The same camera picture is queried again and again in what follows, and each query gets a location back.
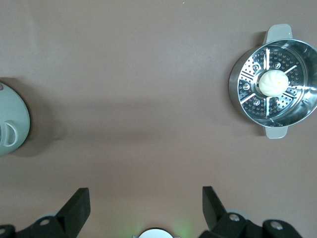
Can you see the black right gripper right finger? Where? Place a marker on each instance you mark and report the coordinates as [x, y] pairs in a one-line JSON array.
[[215, 213]]

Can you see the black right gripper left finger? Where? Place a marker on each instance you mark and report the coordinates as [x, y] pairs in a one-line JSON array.
[[71, 213]]

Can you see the stainless steel steamer pot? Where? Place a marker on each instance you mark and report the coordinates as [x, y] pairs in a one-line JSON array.
[[292, 116]]

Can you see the white steamed bun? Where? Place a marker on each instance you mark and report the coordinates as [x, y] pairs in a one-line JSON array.
[[273, 83]]

